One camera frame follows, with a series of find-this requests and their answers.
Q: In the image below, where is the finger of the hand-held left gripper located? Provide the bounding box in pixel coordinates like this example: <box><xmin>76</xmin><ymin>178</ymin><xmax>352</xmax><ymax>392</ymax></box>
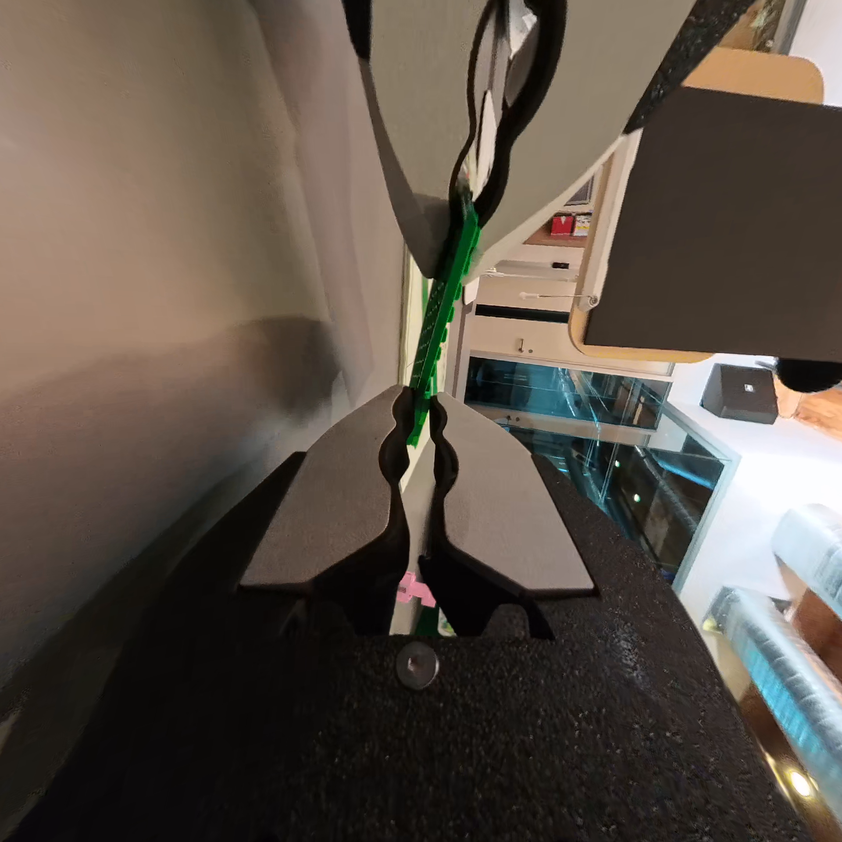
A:
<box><xmin>474</xmin><ymin>0</ymin><xmax>701</xmax><ymax>273</ymax></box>
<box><xmin>346</xmin><ymin>0</ymin><xmax>497</xmax><ymax>285</ymax></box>

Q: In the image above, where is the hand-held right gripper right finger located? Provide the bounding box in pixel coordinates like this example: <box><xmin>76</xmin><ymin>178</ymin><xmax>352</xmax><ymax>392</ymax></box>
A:
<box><xmin>421</xmin><ymin>391</ymin><xmax>597</xmax><ymax>601</ymax></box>

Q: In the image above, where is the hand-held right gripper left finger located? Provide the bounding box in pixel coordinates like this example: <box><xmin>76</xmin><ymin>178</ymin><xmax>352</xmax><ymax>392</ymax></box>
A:
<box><xmin>240</xmin><ymin>386</ymin><xmax>413</xmax><ymax>594</ymax></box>

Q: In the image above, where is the green studded brick plate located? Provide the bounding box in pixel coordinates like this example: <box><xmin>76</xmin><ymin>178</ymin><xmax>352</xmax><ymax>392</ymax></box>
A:
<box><xmin>406</xmin><ymin>195</ymin><xmax>484</xmax><ymax>446</ymax></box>

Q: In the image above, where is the small pink brick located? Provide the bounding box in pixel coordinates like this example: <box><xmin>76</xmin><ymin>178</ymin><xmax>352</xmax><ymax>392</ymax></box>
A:
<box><xmin>395</xmin><ymin>570</ymin><xmax>438</xmax><ymax>609</ymax></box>

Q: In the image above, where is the black square box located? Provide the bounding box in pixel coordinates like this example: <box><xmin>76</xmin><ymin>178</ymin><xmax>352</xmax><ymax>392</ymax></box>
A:
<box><xmin>700</xmin><ymin>364</ymin><xmax>780</xmax><ymax>426</ymax></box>

